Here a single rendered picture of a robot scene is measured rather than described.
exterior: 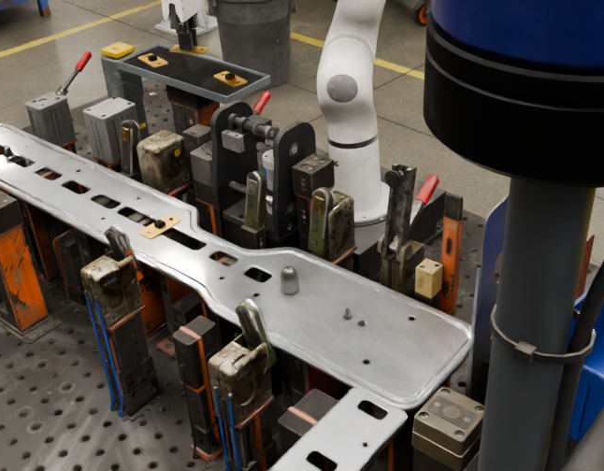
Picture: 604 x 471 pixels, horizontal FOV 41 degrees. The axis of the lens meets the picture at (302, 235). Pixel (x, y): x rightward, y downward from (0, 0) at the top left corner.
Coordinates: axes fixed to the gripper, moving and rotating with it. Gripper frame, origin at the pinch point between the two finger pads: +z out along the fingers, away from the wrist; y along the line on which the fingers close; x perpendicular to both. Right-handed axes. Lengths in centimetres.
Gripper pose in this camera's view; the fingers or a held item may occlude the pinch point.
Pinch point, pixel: (187, 38)
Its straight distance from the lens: 185.8
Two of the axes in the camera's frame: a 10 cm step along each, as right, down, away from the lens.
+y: -3.2, 5.5, -7.7
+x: 9.5, 1.4, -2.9
